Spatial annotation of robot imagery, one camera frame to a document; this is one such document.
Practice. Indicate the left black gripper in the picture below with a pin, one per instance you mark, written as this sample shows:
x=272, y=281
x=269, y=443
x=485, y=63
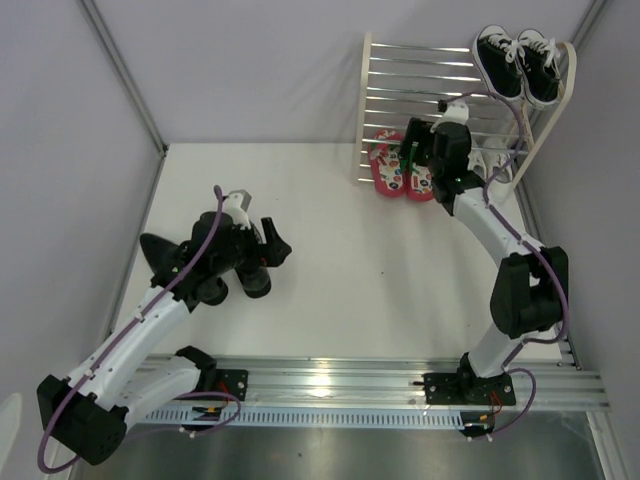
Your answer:
x=277, y=248

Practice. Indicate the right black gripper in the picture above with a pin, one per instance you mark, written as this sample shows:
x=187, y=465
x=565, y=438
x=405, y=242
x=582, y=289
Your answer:
x=418, y=133

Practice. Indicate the red green flip-flop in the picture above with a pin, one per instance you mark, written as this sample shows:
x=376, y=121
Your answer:
x=418, y=182
x=387, y=169

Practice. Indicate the white sneaker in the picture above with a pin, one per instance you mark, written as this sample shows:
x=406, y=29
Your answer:
x=476, y=163
x=500, y=170

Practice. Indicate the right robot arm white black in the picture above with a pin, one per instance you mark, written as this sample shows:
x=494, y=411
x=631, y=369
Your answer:
x=530, y=293

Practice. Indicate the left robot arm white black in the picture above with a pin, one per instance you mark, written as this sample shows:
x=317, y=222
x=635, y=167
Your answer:
x=93, y=408

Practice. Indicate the cream shoe rack chrome bars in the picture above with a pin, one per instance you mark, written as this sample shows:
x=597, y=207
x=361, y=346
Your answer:
x=398, y=82

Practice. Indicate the left black canvas sneaker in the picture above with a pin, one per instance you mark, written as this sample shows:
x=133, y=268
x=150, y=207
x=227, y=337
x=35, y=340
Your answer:
x=495, y=54

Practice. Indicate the black canvas sneaker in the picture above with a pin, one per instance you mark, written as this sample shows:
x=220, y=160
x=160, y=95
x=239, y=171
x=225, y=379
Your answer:
x=537, y=59
x=495, y=54

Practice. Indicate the right black canvas sneaker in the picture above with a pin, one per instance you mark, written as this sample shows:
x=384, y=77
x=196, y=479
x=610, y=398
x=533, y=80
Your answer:
x=537, y=59

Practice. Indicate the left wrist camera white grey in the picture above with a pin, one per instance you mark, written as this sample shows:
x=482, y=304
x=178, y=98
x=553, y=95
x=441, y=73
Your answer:
x=236, y=205

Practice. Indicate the aluminium mounting rail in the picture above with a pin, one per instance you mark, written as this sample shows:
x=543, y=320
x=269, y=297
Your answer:
x=391, y=384

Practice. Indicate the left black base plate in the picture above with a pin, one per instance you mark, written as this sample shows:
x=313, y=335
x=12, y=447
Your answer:
x=232, y=381

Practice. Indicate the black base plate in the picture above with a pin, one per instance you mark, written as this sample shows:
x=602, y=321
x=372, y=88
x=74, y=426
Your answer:
x=463, y=389
x=232, y=381

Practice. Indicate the slotted grey cable duct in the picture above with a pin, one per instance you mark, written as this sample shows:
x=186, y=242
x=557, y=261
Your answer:
x=412, y=419

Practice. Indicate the right aluminium frame post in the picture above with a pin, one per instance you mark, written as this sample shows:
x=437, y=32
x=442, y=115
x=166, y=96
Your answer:
x=588, y=24

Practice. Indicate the aluminium frame post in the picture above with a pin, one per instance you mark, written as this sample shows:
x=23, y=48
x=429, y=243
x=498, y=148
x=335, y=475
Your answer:
x=588, y=24
x=117, y=62

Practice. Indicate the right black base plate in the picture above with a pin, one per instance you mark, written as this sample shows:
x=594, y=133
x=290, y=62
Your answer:
x=463, y=389

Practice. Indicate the left aluminium frame post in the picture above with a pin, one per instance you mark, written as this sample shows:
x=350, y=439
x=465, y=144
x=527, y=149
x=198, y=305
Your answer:
x=117, y=62

